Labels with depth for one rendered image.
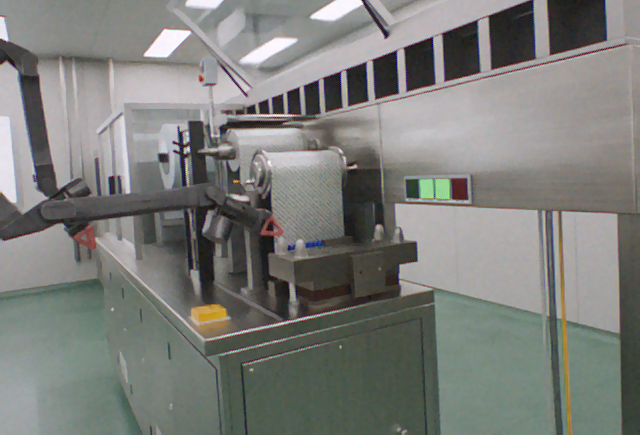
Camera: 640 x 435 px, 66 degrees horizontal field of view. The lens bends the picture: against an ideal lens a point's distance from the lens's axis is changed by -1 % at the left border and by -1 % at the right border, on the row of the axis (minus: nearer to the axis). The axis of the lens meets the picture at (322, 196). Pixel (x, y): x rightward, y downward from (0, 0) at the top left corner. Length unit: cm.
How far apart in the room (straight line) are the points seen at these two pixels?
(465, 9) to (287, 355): 92
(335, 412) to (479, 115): 81
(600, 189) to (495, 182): 25
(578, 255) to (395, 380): 267
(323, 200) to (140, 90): 573
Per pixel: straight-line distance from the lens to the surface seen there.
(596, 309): 397
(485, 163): 123
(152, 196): 131
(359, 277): 136
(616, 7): 108
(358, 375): 138
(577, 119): 109
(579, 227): 391
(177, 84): 722
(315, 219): 152
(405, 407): 151
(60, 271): 697
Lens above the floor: 125
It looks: 3 degrees down
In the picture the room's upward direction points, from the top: 3 degrees counter-clockwise
